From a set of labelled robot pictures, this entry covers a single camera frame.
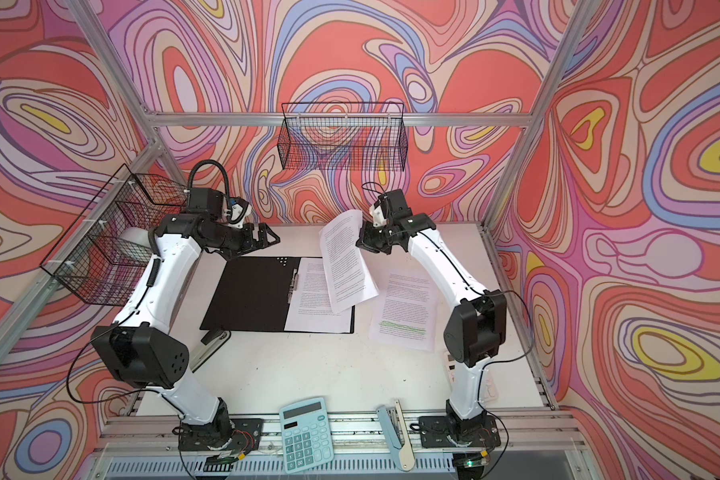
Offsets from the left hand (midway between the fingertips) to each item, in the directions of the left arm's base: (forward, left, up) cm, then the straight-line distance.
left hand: (269, 240), depth 80 cm
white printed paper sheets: (-8, -40, -27) cm, 49 cm away
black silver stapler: (-19, +19, -24) cm, 35 cm away
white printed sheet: (-4, -22, -11) cm, 25 cm away
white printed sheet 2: (-6, -8, -27) cm, 28 cm away
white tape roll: (-3, +31, +6) cm, 32 cm away
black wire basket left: (-11, +38, +5) cm, 40 cm away
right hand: (+1, -24, -5) cm, 25 cm away
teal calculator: (-42, -11, -24) cm, 50 cm away
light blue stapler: (-42, -33, -23) cm, 58 cm away
